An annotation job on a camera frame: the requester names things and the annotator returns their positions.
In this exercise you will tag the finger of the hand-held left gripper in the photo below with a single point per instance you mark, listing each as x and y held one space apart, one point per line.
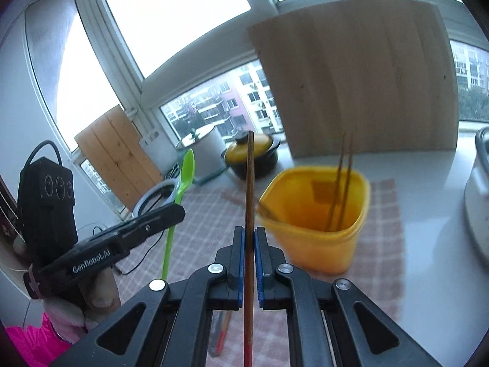
168 216

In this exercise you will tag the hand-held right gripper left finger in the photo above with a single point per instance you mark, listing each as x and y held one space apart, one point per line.
238 267

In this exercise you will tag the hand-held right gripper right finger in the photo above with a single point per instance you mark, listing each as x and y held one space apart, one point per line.
259 267

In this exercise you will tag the green plastic spoon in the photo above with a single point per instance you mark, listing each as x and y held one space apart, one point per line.
187 172

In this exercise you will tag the yellow plastic container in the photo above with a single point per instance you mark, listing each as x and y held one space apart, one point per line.
317 248

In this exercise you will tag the person's left forearm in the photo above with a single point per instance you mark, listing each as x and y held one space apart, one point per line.
34 340

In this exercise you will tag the person's left hand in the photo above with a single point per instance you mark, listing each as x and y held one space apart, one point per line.
103 290

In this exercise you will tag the scissors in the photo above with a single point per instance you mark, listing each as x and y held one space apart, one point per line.
174 172

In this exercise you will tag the white cutting board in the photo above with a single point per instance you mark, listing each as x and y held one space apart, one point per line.
156 153

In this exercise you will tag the white cooker with glass lid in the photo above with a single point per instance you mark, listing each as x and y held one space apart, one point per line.
208 153

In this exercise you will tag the orange plank board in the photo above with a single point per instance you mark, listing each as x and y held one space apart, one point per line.
114 153

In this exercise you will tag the black pot with yellow lid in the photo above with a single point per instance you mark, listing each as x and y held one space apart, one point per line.
263 164

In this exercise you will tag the pink plaid cloth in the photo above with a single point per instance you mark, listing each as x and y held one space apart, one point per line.
386 237

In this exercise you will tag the large pale wooden board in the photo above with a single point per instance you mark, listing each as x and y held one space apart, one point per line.
363 84

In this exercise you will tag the floral white slow cooker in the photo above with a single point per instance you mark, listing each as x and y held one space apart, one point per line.
477 198

